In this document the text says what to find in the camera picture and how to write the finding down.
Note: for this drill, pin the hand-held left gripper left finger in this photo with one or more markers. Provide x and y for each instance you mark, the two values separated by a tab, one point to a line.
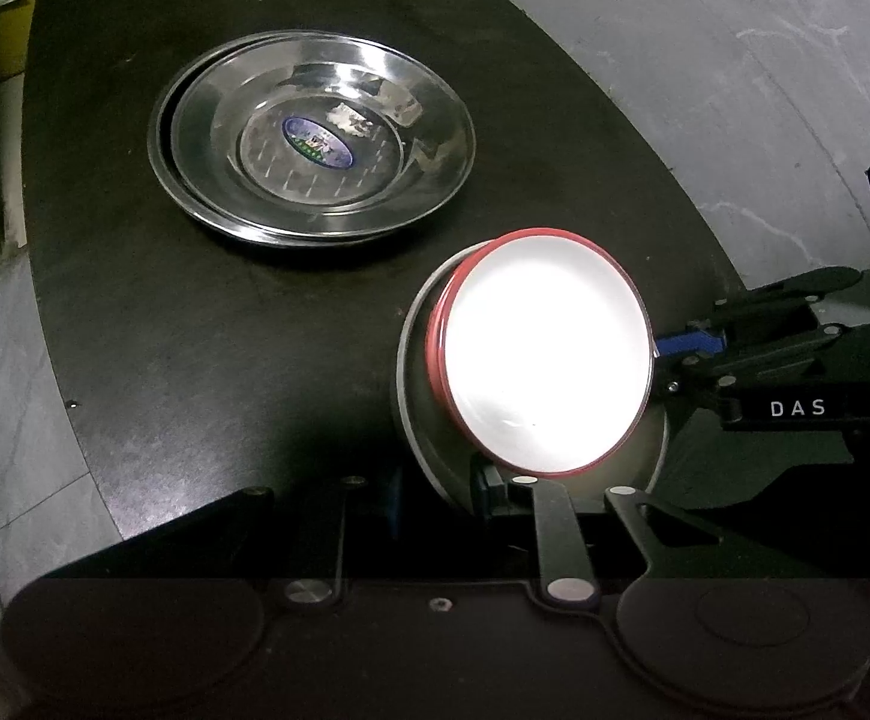
394	502

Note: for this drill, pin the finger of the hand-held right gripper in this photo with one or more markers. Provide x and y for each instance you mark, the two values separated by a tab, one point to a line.
694	341
787	292

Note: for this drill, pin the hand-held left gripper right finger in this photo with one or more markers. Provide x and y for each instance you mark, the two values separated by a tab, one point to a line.
491	499

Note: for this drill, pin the steel plate with blue sticker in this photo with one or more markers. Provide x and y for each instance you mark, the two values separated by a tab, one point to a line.
375	82

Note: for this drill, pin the large steel plate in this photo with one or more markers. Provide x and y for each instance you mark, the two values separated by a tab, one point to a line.
159	142

